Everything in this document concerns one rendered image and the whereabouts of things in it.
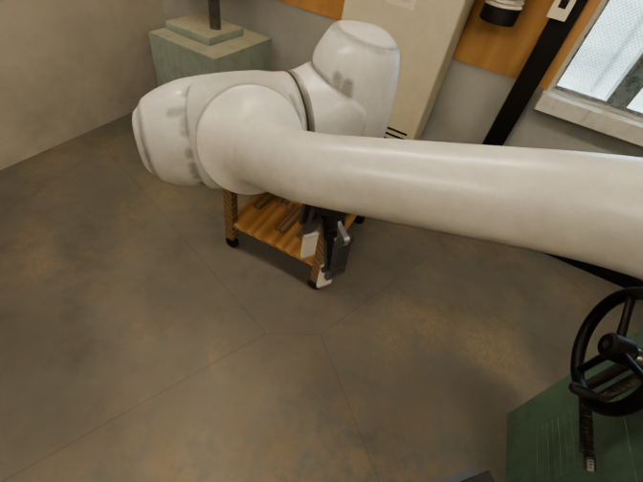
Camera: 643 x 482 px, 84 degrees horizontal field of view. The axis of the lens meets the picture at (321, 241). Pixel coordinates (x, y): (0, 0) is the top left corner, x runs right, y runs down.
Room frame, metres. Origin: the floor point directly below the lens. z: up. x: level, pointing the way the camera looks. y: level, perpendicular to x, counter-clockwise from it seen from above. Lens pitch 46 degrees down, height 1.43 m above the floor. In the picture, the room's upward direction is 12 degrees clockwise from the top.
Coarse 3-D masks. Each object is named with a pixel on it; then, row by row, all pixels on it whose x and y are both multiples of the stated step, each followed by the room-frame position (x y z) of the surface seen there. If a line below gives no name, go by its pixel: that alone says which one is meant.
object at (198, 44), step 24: (216, 0) 2.03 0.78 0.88; (168, 24) 1.99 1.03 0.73; (192, 24) 2.03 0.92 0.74; (216, 24) 2.03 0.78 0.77; (168, 48) 1.86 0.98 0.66; (192, 48) 1.83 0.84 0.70; (216, 48) 1.89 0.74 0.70; (240, 48) 1.96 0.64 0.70; (264, 48) 2.14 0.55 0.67; (168, 72) 1.87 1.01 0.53; (192, 72) 1.81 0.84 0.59; (216, 72) 1.76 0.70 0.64
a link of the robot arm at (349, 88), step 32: (352, 32) 0.40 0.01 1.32; (384, 32) 0.43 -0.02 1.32; (320, 64) 0.39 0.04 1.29; (352, 64) 0.38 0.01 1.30; (384, 64) 0.39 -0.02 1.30; (320, 96) 0.36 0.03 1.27; (352, 96) 0.37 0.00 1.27; (384, 96) 0.39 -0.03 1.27; (320, 128) 0.35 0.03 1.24; (352, 128) 0.37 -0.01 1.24; (384, 128) 0.40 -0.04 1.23
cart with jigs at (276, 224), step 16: (224, 192) 1.20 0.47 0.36; (224, 208) 1.20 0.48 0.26; (256, 208) 1.34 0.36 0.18; (272, 208) 1.36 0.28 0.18; (288, 208) 1.39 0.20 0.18; (240, 224) 1.21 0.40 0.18; (256, 224) 1.23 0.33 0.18; (272, 224) 1.26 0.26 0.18; (288, 224) 1.26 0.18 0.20; (272, 240) 1.15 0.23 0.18; (288, 240) 1.17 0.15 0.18; (320, 240) 1.05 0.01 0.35; (320, 256) 1.04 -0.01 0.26
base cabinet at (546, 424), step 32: (608, 384) 0.54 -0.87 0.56; (512, 416) 0.62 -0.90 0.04; (544, 416) 0.55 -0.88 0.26; (576, 416) 0.50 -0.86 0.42; (640, 416) 0.43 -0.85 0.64; (512, 448) 0.50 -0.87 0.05; (544, 448) 0.45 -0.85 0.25; (576, 448) 0.41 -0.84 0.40; (608, 448) 0.38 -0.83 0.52; (640, 448) 0.36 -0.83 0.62; (512, 480) 0.39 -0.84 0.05; (544, 480) 0.36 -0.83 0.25; (576, 480) 0.33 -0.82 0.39; (608, 480) 0.31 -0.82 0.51; (640, 480) 0.29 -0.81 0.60
